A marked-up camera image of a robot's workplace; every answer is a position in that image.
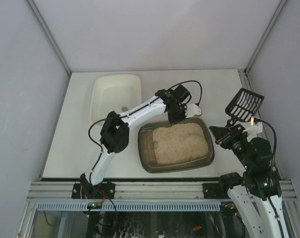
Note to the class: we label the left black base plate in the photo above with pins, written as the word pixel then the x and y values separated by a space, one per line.
pixel 106 190

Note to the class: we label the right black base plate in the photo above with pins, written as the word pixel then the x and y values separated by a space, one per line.
pixel 213 191

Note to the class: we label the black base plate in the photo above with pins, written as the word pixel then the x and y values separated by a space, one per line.
pixel 213 191
pixel 106 190

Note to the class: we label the white plastic waste tray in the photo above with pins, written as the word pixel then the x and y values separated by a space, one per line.
pixel 112 92

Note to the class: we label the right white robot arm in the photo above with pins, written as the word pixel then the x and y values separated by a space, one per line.
pixel 256 193

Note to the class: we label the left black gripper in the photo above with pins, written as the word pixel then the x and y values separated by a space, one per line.
pixel 176 116

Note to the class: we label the brown translucent litter box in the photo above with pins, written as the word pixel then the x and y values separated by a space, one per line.
pixel 183 146

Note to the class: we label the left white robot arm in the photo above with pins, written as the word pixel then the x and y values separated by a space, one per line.
pixel 112 133

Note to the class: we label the grey slotted cable duct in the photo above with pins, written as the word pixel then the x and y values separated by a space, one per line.
pixel 162 206

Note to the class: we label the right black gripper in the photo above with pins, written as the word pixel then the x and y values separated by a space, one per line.
pixel 227 134

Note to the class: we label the black slotted litter scoop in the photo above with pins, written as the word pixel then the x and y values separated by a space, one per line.
pixel 244 105

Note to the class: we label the aluminium mounting rail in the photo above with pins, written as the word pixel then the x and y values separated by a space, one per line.
pixel 134 191

